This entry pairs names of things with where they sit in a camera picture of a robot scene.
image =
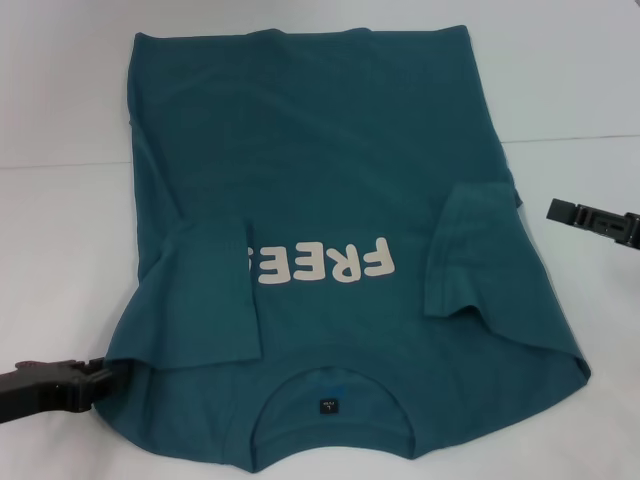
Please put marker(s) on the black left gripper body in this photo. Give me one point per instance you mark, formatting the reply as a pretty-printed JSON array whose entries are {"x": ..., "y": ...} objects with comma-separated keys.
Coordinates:
[{"x": 40, "y": 390}]

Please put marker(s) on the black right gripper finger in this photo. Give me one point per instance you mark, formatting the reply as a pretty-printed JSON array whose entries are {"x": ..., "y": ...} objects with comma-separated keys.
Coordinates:
[{"x": 575, "y": 215}]

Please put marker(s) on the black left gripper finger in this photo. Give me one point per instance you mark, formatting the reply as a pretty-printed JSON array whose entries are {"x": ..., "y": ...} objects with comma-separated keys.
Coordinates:
[{"x": 100, "y": 375}]

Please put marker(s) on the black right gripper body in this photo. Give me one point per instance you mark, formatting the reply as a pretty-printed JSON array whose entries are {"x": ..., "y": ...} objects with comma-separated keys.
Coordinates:
[{"x": 632, "y": 230}]

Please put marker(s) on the teal t-shirt with FREE print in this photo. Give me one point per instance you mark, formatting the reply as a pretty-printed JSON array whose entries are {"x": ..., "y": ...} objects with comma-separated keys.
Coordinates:
[{"x": 325, "y": 160}]

